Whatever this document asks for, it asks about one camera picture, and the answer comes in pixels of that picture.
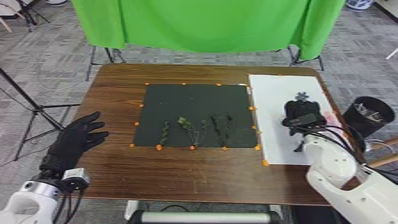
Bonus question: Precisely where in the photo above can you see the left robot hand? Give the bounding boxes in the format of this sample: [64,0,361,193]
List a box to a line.
[37,111,110,175]

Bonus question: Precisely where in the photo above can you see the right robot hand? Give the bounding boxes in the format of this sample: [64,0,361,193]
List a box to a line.
[281,98,329,130]

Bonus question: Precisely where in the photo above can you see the pink flower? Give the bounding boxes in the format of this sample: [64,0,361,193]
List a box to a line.
[321,111,337,126]

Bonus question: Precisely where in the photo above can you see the white sheet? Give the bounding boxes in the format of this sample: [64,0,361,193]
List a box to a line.
[247,73,341,166]

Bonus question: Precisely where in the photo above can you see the black bin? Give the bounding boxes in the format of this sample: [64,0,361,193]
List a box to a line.
[341,96,396,138]

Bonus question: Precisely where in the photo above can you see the black tripod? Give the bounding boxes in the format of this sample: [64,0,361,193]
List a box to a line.
[0,67,82,162]

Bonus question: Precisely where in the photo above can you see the black stand legs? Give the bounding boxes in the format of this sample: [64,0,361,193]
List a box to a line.
[275,45,327,72]
[83,45,128,83]

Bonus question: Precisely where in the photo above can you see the green sprig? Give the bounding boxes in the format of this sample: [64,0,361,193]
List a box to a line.
[176,116,211,147]
[158,120,172,147]

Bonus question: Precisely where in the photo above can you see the dark mat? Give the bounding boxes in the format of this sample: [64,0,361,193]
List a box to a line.
[131,83,261,149]

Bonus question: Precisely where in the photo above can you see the pale grey bar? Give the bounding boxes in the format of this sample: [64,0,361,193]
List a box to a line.
[126,209,284,224]

